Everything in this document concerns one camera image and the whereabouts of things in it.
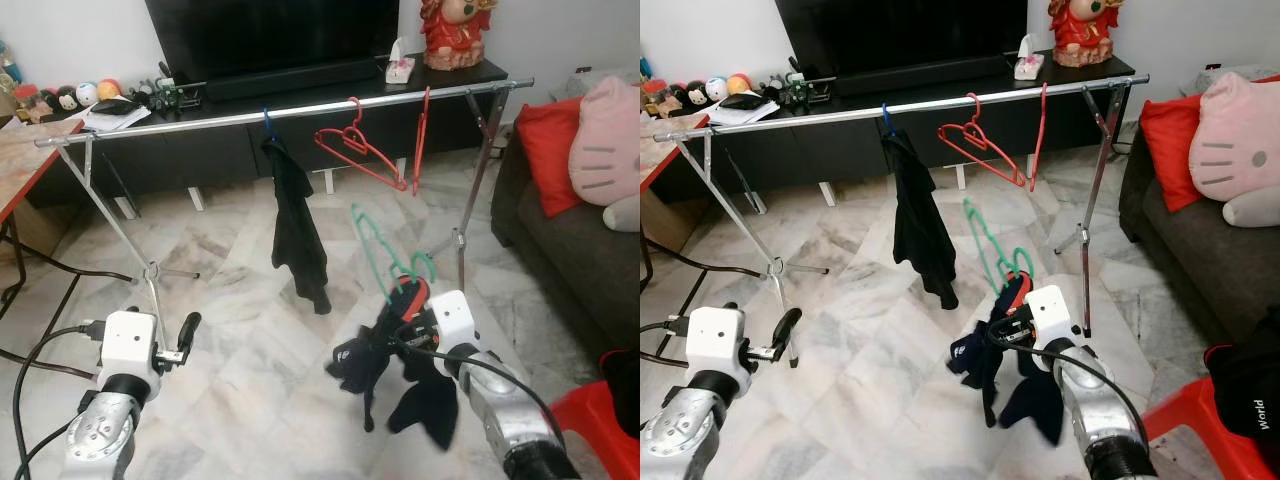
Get navy knit garment red stripe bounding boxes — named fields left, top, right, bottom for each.
left=948, top=275, right=1071, bottom=446
left=325, top=275, right=461, bottom=451

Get green plastic hanger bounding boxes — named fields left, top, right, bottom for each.
left=962, top=197, right=1036, bottom=301
left=350, top=203, right=438, bottom=306

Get red plastic hanger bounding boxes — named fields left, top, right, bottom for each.
left=410, top=87, right=433, bottom=196
left=1028, top=82, right=1051, bottom=191
left=937, top=92, right=1031, bottom=189
left=313, top=97, right=411, bottom=193

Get black shirt with green print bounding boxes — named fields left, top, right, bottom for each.
left=262, top=135, right=333, bottom=316
left=880, top=130, right=961, bottom=311

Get black garment white print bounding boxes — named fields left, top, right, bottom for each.
left=600, top=350, right=641, bottom=436
left=1205, top=305, right=1280, bottom=446

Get beige wooden sideboard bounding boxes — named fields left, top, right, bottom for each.
left=15, top=185, right=71, bottom=256
left=645, top=188, right=701, bottom=251

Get dark sofa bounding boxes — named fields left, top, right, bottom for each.
left=1118, top=125, right=1280, bottom=341
left=490, top=130, right=641, bottom=351

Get black TV console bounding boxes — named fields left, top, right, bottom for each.
left=655, top=52, right=1138, bottom=211
left=25, top=58, right=511, bottom=216

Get red plastic stool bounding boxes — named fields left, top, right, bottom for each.
left=548, top=378, right=641, bottom=480
left=1140, top=375, right=1280, bottom=480

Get silver metal clothes rack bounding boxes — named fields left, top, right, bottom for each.
left=653, top=72, right=1153, bottom=371
left=35, top=78, right=536, bottom=358

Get white papers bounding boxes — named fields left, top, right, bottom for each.
left=75, top=100, right=151, bottom=133
left=705, top=97, right=781, bottom=129

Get red cushion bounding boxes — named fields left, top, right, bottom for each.
left=1140, top=92, right=1206, bottom=213
left=515, top=97, right=586, bottom=219

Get green black desk gadget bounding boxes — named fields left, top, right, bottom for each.
left=778, top=58, right=836, bottom=106
left=148, top=62, right=206, bottom=109

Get white pink tissue box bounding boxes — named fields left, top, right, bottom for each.
left=385, top=38, right=416, bottom=84
left=1013, top=33, right=1046, bottom=81

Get pink cat plush cushion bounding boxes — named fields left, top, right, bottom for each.
left=1188, top=70, right=1280, bottom=229
left=568, top=75, right=641, bottom=233

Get red fortune god figurine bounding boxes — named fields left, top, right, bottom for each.
left=1048, top=0, right=1126, bottom=69
left=420, top=0, right=499, bottom=71

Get black flat television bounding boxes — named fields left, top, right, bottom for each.
left=775, top=0, right=1029, bottom=79
left=145, top=0, right=401, bottom=83

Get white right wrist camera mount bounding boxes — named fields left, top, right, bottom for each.
left=428, top=290, right=486, bottom=351
left=1028, top=285, right=1081, bottom=346

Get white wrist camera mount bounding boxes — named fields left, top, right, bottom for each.
left=428, top=290, right=486, bottom=351
left=690, top=305, right=746, bottom=373
left=100, top=310, right=161, bottom=379
left=1028, top=285, right=1081, bottom=346

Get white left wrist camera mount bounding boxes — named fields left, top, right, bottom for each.
left=100, top=310, right=161, bottom=379
left=690, top=305, right=746, bottom=373

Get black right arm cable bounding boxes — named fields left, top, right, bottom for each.
left=385, top=335, right=566, bottom=441
left=988, top=332, right=1149, bottom=426

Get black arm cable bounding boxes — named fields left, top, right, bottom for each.
left=385, top=335, right=566, bottom=441
left=988, top=332, right=1149, bottom=426
left=640, top=316, right=693, bottom=371
left=0, top=318, right=106, bottom=480

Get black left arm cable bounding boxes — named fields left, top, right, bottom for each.
left=0, top=318, right=106, bottom=480
left=640, top=316, right=693, bottom=371

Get black wire hanger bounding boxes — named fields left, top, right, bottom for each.
left=95, top=145, right=147, bottom=217
left=733, top=145, right=774, bottom=217

